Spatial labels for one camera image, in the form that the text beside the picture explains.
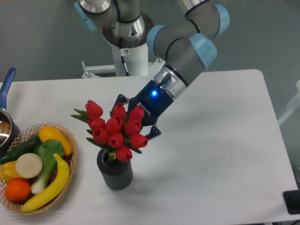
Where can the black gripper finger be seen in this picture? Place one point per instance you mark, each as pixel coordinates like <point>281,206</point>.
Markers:
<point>150,132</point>
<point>118,107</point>

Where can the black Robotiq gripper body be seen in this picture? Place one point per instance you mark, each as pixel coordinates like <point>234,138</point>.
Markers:
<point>153,101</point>

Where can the red tulip bouquet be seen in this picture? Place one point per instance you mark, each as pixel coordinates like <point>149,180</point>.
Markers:
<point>118,136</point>

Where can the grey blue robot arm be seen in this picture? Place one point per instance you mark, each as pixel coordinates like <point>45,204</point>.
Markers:
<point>182,52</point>

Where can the dark grey ribbed vase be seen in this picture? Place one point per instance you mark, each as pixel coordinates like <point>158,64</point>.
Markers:
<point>117,176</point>

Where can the yellow squash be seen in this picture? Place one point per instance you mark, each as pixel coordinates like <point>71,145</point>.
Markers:
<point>51,133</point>

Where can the green white bok choy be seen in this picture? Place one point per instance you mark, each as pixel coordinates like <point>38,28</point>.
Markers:
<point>45,151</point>

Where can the yellow banana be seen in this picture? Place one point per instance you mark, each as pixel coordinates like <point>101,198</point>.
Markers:
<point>52,190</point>

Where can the green cucumber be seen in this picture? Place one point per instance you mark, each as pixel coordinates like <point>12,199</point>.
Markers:
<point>21,149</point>

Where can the beige round mushroom cap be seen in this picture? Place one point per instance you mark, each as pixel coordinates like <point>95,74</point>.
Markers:
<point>28,165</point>

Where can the yellow bell pepper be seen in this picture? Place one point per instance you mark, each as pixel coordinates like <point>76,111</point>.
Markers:
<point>8,171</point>

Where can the orange fruit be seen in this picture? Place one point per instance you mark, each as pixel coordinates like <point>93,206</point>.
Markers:
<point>18,190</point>

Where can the woven wicker basket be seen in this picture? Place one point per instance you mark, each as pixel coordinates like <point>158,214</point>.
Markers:
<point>24,136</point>

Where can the black device at edge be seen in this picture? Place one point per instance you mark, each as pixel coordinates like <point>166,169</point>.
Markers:
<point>292,201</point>

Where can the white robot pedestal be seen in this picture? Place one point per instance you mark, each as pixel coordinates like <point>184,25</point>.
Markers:
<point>126,62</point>

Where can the blue handled saucepan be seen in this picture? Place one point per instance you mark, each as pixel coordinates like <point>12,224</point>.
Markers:
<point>8,129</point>

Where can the white frame at right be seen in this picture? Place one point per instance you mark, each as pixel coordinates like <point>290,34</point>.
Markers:
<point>290,107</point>

